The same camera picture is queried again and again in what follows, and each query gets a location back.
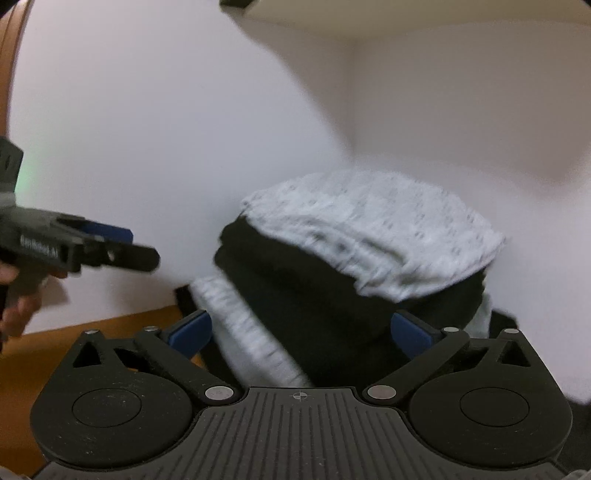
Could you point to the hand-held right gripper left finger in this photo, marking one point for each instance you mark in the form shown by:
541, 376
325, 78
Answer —
194, 334

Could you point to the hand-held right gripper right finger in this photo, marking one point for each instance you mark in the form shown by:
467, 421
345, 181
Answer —
408, 337

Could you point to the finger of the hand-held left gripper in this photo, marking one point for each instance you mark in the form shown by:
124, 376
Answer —
111, 232
134, 258

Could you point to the white patterned garment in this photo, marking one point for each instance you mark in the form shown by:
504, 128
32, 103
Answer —
249, 323
378, 230

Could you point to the person's left hand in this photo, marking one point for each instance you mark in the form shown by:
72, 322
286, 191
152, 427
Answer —
18, 309

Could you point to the black folded garment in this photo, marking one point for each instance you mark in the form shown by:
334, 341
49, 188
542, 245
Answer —
505, 321
351, 350

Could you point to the grey folded garment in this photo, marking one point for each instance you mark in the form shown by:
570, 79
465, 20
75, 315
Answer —
480, 318

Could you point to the black folded sweater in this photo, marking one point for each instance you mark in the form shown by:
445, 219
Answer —
286, 267

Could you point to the wooden window frame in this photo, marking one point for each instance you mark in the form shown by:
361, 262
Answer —
9, 60

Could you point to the beige wall shelf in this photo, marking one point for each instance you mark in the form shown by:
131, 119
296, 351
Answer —
415, 14

